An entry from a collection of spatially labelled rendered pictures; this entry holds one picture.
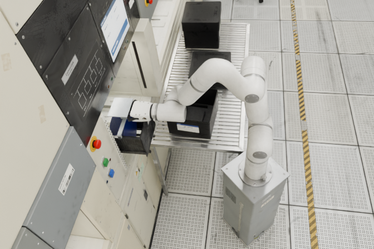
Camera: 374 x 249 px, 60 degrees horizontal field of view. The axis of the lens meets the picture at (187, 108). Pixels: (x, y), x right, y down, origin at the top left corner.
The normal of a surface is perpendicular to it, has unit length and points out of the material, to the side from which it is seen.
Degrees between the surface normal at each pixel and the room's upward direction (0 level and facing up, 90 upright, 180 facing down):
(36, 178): 90
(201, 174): 0
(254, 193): 0
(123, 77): 90
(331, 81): 0
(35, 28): 90
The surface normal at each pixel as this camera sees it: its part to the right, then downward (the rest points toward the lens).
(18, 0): 0.98, 0.09
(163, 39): -0.09, -0.64
